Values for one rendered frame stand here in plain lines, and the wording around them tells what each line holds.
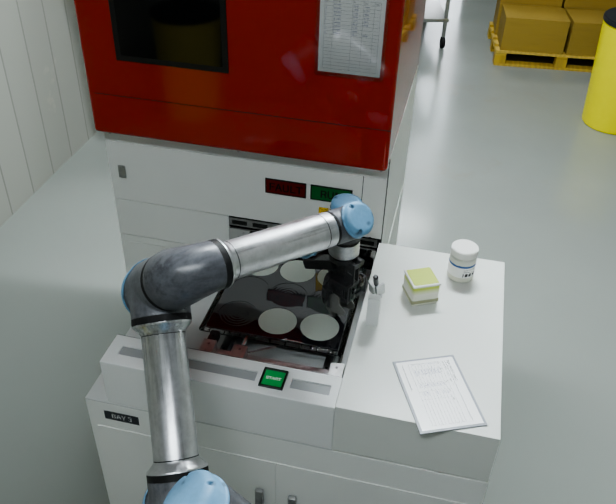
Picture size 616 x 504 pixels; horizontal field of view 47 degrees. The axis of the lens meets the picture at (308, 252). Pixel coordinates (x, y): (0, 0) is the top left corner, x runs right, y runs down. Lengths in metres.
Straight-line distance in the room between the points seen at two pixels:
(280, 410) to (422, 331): 0.40
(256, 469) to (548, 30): 4.75
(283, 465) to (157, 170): 0.91
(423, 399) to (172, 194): 0.98
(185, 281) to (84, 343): 1.94
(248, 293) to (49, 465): 1.17
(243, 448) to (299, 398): 0.24
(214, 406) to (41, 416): 1.37
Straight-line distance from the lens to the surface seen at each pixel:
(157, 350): 1.38
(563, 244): 3.93
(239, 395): 1.62
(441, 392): 1.62
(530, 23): 5.95
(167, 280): 1.29
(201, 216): 2.14
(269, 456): 1.76
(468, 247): 1.90
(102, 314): 3.32
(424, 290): 1.80
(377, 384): 1.62
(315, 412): 1.59
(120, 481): 2.05
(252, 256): 1.33
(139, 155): 2.11
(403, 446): 1.62
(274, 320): 1.85
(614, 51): 4.99
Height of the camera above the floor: 2.14
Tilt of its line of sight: 37 degrees down
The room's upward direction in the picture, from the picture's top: 2 degrees clockwise
